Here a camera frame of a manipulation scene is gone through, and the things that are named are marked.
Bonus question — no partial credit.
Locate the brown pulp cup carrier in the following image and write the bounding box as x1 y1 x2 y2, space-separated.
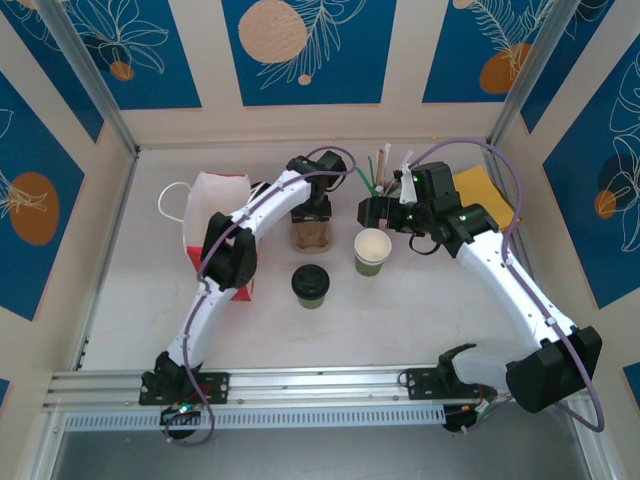
291 221 334 254

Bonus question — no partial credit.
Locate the yellow paper napkin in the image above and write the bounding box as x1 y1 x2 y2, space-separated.
453 165 516 234

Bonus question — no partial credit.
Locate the green paper cup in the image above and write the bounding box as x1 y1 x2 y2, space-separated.
294 289 329 311
353 228 393 278

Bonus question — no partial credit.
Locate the red printed paper bag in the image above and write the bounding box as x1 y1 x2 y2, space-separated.
157 170 258 304

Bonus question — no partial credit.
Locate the small circuit board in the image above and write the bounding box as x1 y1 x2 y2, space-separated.
442 403 494 435
158 402 205 427

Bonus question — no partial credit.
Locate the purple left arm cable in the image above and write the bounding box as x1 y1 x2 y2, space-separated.
164 146 357 449

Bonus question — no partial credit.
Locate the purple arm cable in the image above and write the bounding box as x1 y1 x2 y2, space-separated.
164 146 357 449
407 138 606 435

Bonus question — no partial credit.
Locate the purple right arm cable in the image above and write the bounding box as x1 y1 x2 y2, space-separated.
407 138 606 435

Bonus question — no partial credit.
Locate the aluminium frame post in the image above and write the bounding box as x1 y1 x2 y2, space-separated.
35 0 140 157
485 0 574 151

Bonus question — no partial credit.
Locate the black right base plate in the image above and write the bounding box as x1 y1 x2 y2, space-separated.
402 367 497 402

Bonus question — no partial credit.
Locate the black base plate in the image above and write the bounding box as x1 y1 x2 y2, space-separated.
138 371 232 407
402 367 497 402

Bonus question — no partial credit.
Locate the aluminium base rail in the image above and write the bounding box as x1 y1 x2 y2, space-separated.
42 360 595 412

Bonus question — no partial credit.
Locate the white slotted cable duct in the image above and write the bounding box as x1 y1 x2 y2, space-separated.
63 404 447 432

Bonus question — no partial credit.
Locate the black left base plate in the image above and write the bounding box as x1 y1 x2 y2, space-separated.
138 371 232 407

